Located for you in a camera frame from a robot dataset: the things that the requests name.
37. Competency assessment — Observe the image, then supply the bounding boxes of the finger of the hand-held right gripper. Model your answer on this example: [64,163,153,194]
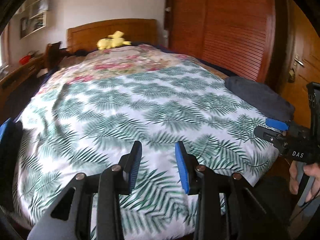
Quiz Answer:
[253,126,284,146]
[265,118,300,136]

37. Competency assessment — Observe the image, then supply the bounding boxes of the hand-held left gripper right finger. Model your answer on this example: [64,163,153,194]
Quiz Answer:
[174,141,292,240]

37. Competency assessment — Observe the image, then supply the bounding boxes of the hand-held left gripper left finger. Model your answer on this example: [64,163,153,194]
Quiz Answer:
[27,140,143,240]

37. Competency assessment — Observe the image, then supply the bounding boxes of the black jacket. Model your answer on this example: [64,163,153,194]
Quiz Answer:
[224,76,296,121]

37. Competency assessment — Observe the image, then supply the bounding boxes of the blue folded clothes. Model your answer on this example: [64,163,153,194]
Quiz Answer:
[0,118,23,213]

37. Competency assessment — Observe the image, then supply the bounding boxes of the person's right hand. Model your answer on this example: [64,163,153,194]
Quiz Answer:
[289,162,320,203]

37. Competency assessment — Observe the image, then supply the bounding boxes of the wooden door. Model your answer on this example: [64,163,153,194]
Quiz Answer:
[285,0,320,110]

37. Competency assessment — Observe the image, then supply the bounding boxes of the wooden louvered wardrobe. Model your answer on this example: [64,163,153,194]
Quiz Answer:
[165,0,288,93]

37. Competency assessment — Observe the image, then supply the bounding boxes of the floral quilt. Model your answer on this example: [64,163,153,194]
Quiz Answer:
[40,44,200,85]

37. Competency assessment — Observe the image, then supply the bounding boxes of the yellow plush toy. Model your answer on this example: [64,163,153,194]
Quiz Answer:
[97,31,132,50]

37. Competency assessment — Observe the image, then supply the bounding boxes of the wooden chair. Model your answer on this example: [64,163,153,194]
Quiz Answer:
[46,42,69,70]

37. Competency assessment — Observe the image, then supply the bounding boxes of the wooden bed headboard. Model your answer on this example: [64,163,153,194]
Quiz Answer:
[66,18,159,53]

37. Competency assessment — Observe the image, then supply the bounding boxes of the long wooden desk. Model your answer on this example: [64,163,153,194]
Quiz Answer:
[0,55,48,90]

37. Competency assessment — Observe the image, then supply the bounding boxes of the white wall shelf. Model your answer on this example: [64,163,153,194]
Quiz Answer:
[19,0,54,39]

